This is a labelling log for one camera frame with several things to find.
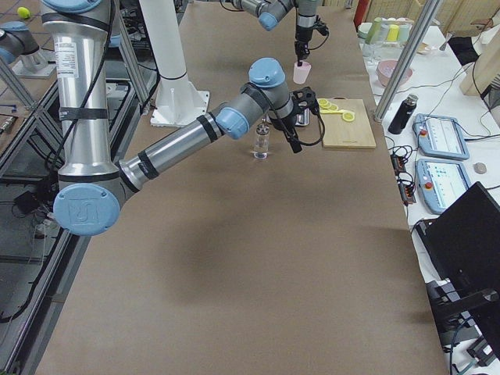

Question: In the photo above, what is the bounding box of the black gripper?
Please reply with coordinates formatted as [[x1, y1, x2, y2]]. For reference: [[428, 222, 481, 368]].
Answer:
[[295, 13, 329, 66], [269, 87, 319, 153]]

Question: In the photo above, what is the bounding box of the pink plastic cup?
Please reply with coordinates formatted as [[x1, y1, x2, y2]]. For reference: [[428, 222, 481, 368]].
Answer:
[[293, 61, 312, 84]]

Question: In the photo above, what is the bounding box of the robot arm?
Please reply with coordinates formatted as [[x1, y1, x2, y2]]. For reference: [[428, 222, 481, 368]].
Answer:
[[41, 1, 320, 236], [220, 0, 330, 67]]

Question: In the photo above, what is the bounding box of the glass sauce bottle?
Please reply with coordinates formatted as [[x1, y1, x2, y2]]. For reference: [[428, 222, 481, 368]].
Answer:
[[253, 122, 270, 160]]

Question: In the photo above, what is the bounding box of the green cup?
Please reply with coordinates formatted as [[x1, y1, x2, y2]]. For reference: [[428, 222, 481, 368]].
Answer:
[[365, 17, 383, 45]]

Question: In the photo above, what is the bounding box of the yellow cup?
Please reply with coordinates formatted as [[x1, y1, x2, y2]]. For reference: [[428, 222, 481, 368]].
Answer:
[[385, 24, 399, 42]]

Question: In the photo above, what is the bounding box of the bamboo cutting board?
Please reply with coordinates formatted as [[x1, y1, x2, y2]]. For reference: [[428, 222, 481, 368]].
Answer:
[[320, 98, 376, 149]]

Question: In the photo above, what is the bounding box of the yellow plastic knife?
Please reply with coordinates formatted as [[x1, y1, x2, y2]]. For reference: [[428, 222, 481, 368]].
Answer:
[[320, 109, 345, 115]]

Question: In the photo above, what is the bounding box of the lemon slice front pair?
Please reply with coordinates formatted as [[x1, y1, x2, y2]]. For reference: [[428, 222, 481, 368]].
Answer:
[[341, 112, 355, 122]]

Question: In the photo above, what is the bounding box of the pink bowl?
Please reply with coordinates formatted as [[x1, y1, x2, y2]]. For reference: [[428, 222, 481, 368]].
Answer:
[[377, 59, 414, 88]]

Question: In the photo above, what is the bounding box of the black water bottle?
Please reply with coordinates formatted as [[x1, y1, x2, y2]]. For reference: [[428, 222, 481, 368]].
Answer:
[[387, 94, 418, 134]]

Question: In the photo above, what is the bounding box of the teach pendant far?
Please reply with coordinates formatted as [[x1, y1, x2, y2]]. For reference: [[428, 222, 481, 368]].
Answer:
[[412, 113, 470, 161]]

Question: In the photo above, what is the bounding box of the teach pendant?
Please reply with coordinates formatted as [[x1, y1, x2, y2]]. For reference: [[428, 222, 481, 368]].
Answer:
[[416, 158, 471, 215], [412, 113, 470, 161]]

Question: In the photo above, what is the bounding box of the teach pendant near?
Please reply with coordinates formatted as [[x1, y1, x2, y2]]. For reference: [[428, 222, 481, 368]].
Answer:
[[416, 158, 471, 215]]

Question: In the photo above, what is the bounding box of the black laptop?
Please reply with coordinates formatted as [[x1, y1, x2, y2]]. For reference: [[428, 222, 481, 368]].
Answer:
[[425, 182, 499, 292]]

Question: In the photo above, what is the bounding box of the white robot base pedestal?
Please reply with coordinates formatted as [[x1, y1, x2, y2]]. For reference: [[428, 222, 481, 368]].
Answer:
[[140, 0, 209, 127]]

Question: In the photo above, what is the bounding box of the aluminium frame post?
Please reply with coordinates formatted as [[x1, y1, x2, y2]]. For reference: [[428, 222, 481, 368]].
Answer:
[[373, 0, 443, 123]]

